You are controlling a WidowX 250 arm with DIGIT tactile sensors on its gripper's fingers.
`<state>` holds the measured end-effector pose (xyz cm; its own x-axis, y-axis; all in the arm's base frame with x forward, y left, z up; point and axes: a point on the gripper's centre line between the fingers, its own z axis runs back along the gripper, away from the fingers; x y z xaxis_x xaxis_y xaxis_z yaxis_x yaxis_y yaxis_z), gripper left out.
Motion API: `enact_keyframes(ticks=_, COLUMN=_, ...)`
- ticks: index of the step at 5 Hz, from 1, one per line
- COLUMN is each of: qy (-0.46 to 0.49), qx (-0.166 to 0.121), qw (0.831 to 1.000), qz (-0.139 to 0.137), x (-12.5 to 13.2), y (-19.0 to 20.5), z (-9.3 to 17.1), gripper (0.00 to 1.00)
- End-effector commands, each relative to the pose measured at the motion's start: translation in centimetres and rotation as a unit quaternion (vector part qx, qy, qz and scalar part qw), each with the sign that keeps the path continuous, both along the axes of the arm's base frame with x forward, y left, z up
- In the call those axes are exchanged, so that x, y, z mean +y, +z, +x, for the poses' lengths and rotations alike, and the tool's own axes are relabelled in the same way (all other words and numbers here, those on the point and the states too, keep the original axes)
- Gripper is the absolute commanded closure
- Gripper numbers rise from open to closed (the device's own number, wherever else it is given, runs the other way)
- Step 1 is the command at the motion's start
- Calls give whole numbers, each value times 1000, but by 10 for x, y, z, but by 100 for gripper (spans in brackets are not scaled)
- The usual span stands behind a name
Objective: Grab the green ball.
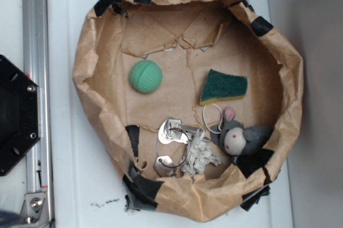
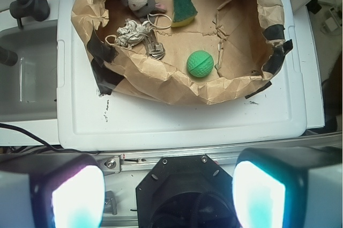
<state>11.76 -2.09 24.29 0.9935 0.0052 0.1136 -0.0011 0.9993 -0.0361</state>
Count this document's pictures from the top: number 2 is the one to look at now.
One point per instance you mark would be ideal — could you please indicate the black octagonal mount plate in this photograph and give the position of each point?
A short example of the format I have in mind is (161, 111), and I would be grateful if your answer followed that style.
(188, 191)

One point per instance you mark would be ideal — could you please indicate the green dimpled ball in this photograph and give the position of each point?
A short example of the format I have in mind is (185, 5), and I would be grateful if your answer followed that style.
(200, 64)

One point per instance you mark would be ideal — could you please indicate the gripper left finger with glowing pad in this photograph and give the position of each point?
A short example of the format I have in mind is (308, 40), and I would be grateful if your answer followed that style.
(51, 190)

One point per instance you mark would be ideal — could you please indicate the white plastic bin lid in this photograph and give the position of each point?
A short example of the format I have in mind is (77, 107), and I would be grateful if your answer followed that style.
(89, 121)

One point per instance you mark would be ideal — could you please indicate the silver key bunch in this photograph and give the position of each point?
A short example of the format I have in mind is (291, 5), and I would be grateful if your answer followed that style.
(154, 49)

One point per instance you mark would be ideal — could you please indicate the grey sink basin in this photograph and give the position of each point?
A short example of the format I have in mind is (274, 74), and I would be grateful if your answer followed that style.
(28, 89)

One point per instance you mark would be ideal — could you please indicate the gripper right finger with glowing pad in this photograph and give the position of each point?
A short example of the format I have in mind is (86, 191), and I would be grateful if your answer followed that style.
(288, 187)

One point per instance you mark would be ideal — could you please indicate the green and yellow sponge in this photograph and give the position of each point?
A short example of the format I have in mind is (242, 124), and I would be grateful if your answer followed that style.
(184, 13)

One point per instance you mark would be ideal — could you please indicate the aluminium frame rail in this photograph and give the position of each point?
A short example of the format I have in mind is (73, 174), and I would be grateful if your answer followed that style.
(121, 161)

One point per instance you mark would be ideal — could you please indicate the crumpled white paper ball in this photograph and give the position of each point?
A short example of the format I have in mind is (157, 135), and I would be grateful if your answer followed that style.
(132, 33)

